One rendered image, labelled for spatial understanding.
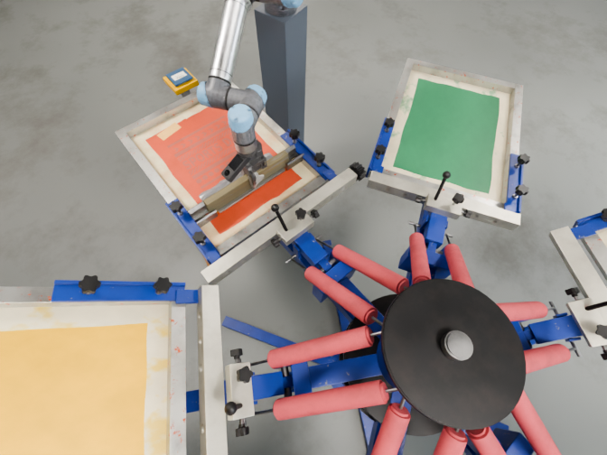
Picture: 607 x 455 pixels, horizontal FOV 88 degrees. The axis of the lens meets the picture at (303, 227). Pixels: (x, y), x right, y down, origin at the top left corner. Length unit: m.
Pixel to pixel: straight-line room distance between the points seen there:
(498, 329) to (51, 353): 1.01
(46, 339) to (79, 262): 1.70
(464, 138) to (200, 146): 1.20
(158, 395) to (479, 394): 0.74
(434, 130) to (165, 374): 1.43
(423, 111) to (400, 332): 1.20
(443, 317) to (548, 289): 1.94
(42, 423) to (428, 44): 3.97
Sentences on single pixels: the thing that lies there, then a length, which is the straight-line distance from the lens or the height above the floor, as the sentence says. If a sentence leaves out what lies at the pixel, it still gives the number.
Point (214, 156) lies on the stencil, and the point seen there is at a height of 0.96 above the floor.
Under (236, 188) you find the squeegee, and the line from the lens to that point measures 1.22.
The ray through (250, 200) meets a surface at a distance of 1.30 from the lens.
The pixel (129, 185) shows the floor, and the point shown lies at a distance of 2.80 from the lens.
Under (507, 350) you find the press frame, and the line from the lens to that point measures 0.86.
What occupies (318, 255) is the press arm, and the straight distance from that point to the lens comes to 1.09.
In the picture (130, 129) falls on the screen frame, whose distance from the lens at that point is 1.65.
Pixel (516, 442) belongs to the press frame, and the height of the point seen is 1.05.
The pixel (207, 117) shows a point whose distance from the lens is 1.63.
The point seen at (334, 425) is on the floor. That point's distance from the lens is 2.07.
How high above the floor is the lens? 2.05
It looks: 63 degrees down
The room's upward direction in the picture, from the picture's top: 2 degrees clockwise
